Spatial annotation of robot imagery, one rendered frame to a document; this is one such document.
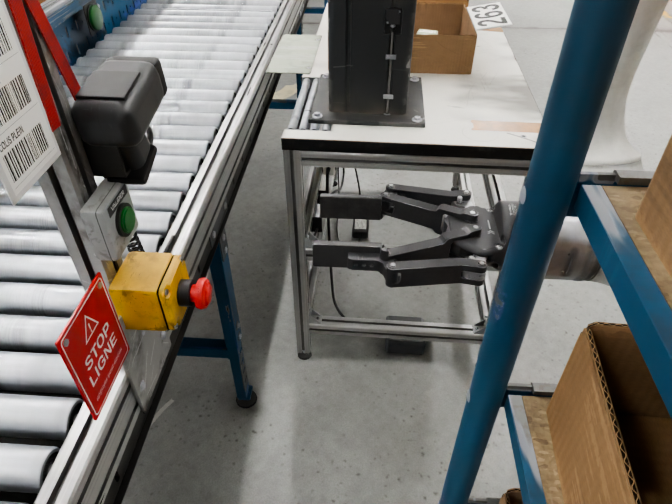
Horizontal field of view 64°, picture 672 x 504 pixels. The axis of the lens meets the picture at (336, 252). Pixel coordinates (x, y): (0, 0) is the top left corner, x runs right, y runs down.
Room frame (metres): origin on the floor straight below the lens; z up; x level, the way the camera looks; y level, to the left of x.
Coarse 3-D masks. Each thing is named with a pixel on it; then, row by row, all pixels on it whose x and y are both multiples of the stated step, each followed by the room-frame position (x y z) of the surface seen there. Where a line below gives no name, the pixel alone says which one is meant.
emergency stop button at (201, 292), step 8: (200, 280) 0.47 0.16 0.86; (208, 280) 0.48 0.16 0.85; (192, 288) 0.47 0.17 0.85; (200, 288) 0.46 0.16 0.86; (208, 288) 0.47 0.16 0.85; (192, 296) 0.46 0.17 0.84; (200, 296) 0.46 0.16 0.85; (208, 296) 0.46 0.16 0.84; (200, 304) 0.45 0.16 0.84; (208, 304) 0.46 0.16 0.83
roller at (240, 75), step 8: (80, 72) 1.42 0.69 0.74; (88, 72) 1.42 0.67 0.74; (168, 72) 1.41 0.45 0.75; (176, 72) 1.41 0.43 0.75; (184, 72) 1.41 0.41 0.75; (192, 72) 1.40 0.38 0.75; (200, 72) 1.40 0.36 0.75; (208, 72) 1.40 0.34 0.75; (216, 72) 1.40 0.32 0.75; (224, 72) 1.40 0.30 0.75; (232, 72) 1.40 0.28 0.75; (240, 72) 1.40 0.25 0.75; (240, 80) 1.38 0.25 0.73
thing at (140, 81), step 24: (96, 72) 0.54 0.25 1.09; (120, 72) 0.54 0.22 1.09; (144, 72) 0.55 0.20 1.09; (96, 96) 0.50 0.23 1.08; (120, 96) 0.50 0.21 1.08; (144, 96) 0.52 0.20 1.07; (96, 120) 0.48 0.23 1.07; (120, 120) 0.48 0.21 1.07; (144, 120) 0.51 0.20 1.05; (96, 144) 0.49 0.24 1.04; (120, 144) 0.49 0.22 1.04; (144, 144) 0.53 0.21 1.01; (144, 168) 0.51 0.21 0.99
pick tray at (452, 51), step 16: (416, 16) 1.67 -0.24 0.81; (432, 16) 1.66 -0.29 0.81; (448, 16) 1.66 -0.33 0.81; (464, 16) 1.61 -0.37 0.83; (416, 32) 1.67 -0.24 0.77; (448, 32) 1.66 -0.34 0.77; (464, 32) 1.57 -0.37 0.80; (416, 48) 1.39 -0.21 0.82; (432, 48) 1.39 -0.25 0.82; (448, 48) 1.39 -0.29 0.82; (464, 48) 1.38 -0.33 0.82; (416, 64) 1.39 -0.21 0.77; (432, 64) 1.39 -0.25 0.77; (448, 64) 1.39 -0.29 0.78; (464, 64) 1.38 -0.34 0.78
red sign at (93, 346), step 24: (96, 288) 0.41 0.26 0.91; (96, 312) 0.40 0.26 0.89; (72, 336) 0.35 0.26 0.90; (96, 336) 0.38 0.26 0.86; (120, 336) 0.42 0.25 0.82; (72, 360) 0.34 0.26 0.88; (96, 360) 0.37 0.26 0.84; (120, 360) 0.40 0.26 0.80; (96, 384) 0.35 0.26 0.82; (96, 408) 0.33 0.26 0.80
